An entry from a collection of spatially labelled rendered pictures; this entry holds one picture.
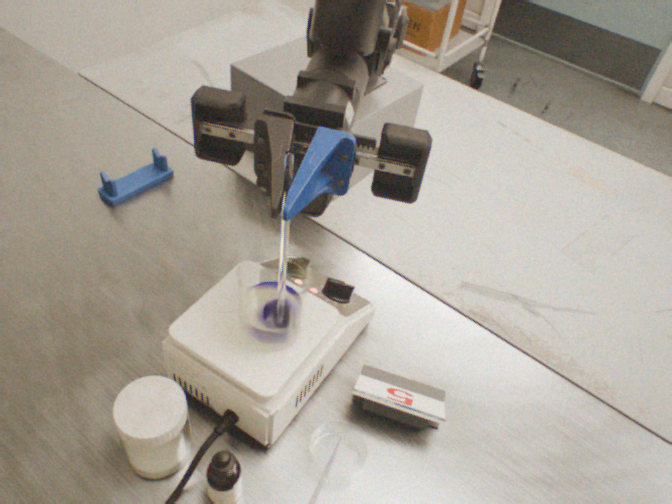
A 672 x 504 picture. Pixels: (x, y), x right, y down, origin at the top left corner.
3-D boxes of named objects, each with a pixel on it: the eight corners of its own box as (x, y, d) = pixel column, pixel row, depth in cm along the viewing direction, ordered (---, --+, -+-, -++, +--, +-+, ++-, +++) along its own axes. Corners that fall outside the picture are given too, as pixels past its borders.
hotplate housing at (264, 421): (282, 268, 72) (285, 220, 66) (374, 320, 67) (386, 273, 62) (149, 398, 58) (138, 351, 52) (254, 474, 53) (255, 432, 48)
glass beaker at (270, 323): (221, 330, 54) (218, 267, 48) (268, 291, 58) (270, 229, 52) (278, 374, 51) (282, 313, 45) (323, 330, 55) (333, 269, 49)
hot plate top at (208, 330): (246, 261, 61) (246, 255, 60) (343, 317, 57) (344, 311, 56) (163, 336, 54) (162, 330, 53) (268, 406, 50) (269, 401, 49)
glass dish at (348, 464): (336, 420, 58) (338, 409, 56) (376, 460, 55) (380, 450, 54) (294, 455, 55) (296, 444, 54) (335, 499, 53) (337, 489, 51)
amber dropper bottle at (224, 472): (222, 468, 54) (220, 431, 49) (249, 486, 53) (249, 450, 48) (200, 495, 52) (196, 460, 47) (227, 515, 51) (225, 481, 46)
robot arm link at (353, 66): (307, 96, 59) (321, 8, 53) (361, 111, 59) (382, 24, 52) (289, 134, 55) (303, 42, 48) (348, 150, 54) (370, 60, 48)
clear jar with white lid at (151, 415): (158, 495, 51) (148, 453, 46) (111, 455, 53) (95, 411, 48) (206, 444, 55) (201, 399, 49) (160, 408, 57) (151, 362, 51)
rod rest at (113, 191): (160, 164, 83) (157, 143, 81) (175, 175, 82) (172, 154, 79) (97, 194, 78) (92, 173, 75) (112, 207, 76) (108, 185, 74)
